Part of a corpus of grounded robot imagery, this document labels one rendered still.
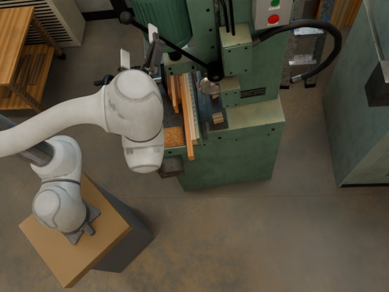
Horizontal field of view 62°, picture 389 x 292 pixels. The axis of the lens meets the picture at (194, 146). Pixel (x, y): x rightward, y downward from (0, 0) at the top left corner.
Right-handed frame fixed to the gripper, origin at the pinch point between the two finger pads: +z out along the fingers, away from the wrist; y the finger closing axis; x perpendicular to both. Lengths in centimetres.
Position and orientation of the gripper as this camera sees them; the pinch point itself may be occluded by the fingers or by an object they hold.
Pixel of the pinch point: (138, 42)
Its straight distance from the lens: 104.5
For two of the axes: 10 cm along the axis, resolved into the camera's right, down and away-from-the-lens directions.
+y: 7.2, -3.6, -6.0
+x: -6.9, -2.3, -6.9
